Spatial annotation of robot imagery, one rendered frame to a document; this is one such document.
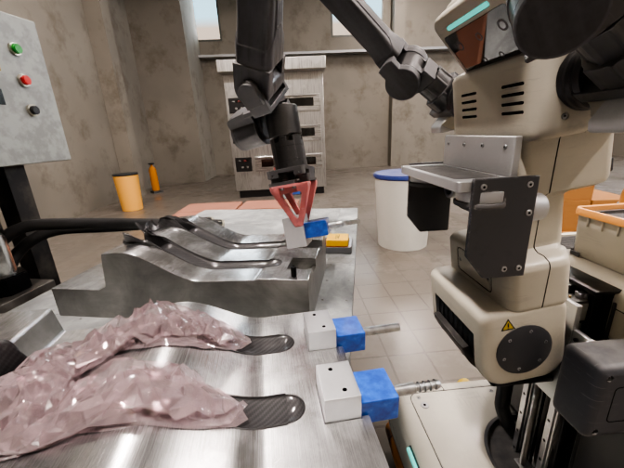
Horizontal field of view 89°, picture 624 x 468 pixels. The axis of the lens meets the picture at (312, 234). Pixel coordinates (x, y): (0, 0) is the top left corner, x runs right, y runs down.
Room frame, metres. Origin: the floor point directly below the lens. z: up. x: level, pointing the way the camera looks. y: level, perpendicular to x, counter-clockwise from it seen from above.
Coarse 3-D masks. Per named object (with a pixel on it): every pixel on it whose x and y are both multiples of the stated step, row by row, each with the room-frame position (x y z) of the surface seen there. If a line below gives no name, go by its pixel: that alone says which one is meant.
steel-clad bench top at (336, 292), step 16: (336, 208) 1.35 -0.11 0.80; (352, 208) 1.34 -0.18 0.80; (240, 224) 1.17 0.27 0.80; (256, 224) 1.16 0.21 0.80; (272, 224) 1.15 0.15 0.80; (336, 256) 0.80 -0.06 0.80; (352, 256) 0.79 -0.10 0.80; (336, 272) 0.70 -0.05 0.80; (352, 272) 0.69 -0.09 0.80; (320, 288) 0.62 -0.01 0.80; (336, 288) 0.62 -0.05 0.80; (352, 288) 0.61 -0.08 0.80; (32, 304) 0.61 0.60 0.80; (48, 304) 0.61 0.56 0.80; (320, 304) 0.55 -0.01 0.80; (336, 304) 0.55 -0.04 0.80; (352, 304) 0.55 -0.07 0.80; (64, 320) 0.54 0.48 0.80; (80, 320) 0.54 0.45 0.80; (96, 320) 0.53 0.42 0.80
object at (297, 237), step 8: (296, 216) 0.53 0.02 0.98; (288, 224) 0.53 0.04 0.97; (304, 224) 0.53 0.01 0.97; (312, 224) 0.53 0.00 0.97; (320, 224) 0.53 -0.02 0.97; (328, 224) 0.54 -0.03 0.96; (336, 224) 0.54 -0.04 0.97; (344, 224) 0.54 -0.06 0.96; (352, 224) 0.54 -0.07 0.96; (288, 232) 0.53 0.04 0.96; (296, 232) 0.53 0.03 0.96; (304, 232) 0.53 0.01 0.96; (312, 232) 0.53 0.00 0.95; (320, 232) 0.53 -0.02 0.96; (328, 232) 0.53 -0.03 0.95; (288, 240) 0.53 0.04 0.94; (296, 240) 0.53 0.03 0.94; (304, 240) 0.53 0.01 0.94; (288, 248) 0.53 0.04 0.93
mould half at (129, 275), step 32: (128, 256) 0.53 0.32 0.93; (160, 256) 0.55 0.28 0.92; (224, 256) 0.62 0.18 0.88; (256, 256) 0.60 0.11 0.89; (288, 256) 0.59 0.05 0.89; (320, 256) 0.64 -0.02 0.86; (64, 288) 0.56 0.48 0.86; (96, 288) 0.55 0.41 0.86; (128, 288) 0.53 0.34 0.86; (160, 288) 0.52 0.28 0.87; (192, 288) 0.51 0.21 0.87; (224, 288) 0.50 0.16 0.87; (256, 288) 0.49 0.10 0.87; (288, 288) 0.48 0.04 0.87
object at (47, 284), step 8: (32, 280) 0.77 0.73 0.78; (40, 280) 0.77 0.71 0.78; (48, 280) 0.76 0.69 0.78; (32, 288) 0.72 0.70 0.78; (40, 288) 0.73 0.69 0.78; (48, 288) 0.75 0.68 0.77; (16, 296) 0.68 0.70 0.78; (24, 296) 0.69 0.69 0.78; (32, 296) 0.71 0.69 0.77; (0, 304) 0.65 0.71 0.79; (8, 304) 0.66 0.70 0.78; (16, 304) 0.67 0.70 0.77; (0, 312) 0.64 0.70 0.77
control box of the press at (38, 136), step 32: (0, 32) 0.99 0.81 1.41; (32, 32) 1.09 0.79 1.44; (0, 64) 0.97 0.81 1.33; (32, 64) 1.06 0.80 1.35; (0, 96) 0.94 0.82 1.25; (32, 96) 1.03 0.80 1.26; (0, 128) 0.92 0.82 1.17; (32, 128) 1.00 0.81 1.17; (0, 160) 0.89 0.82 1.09; (32, 160) 0.98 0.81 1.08; (64, 160) 1.08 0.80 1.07; (0, 192) 0.94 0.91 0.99; (32, 256) 0.94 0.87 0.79
